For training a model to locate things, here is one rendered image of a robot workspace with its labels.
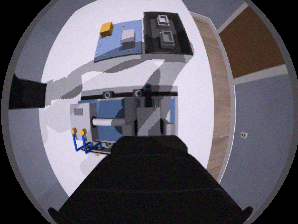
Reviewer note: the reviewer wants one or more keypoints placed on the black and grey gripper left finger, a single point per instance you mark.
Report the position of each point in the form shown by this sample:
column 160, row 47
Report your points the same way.
column 130, row 129

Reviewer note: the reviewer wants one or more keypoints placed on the yellow brass block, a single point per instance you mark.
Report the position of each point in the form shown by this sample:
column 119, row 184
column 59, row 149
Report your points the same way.
column 106, row 29

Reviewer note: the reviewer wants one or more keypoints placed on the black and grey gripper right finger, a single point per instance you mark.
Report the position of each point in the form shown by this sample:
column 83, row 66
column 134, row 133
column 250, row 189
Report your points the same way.
column 167, row 128

